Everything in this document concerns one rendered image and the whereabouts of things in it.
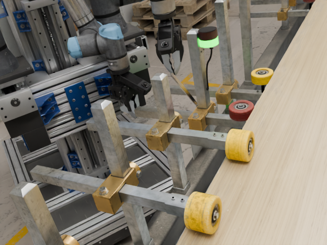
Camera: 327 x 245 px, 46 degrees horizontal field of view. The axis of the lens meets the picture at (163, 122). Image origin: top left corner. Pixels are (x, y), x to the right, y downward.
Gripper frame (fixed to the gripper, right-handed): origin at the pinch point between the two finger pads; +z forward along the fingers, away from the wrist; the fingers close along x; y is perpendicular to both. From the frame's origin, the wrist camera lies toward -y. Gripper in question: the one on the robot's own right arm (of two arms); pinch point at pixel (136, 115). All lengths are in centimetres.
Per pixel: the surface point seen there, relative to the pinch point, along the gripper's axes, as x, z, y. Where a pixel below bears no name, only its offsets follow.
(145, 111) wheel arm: 1.4, -3.4, -5.7
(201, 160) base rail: 5.1, 12.6, -27.1
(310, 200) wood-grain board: 36, -7, -69
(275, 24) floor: -339, 83, 32
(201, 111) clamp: -0.2, -4.4, -27.5
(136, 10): -293, 46, 189
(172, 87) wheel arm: -24.4, 0.3, -3.3
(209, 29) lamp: -3.9, -32.1, -32.6
